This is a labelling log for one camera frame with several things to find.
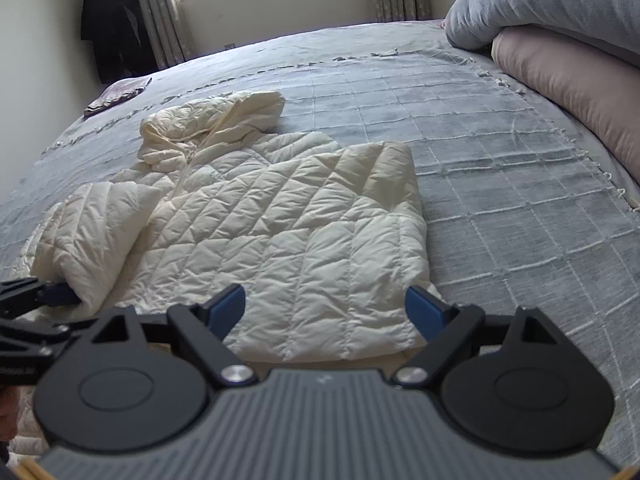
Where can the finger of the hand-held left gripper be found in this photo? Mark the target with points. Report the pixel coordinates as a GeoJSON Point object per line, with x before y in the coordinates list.
{"type": "Point", "coordinates": [59, 294]}
{"type": "Point", "coordinates": [35, 336]}

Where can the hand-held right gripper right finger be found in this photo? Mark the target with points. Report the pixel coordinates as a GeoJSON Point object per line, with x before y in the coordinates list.
{"type": "Point", "coordinates": [423, 311]}

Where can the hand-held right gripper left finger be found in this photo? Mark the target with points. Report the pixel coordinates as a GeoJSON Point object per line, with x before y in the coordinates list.
{"type": "Point", "coordinates": [227, 306]}

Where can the cream quilted hooded jacket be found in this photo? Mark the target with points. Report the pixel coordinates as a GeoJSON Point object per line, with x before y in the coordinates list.
{"type": "Point", "coordinates": [280, 230]}

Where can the grey checked bed blanket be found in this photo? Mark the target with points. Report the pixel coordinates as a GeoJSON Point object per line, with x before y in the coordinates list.
{"type": "Point", "coordinates": [500, 200]}

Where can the purple folded cloth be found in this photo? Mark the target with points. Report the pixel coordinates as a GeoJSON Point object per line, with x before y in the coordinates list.
{"type": "Point", "coordinates": [116, 94]}

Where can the pink pillow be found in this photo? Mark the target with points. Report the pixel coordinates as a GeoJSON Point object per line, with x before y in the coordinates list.
{"type": "Point", "coordinates": [575, 90]}

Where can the dark hanging coat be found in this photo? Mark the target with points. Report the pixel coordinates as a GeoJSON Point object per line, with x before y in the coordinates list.
{"type": "Point", "coordinates": [116, 25]}

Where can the grey fluffy duvet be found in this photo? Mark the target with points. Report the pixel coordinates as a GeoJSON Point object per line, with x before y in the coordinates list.
{"type": "Point", "coordinates": [550, 5]}

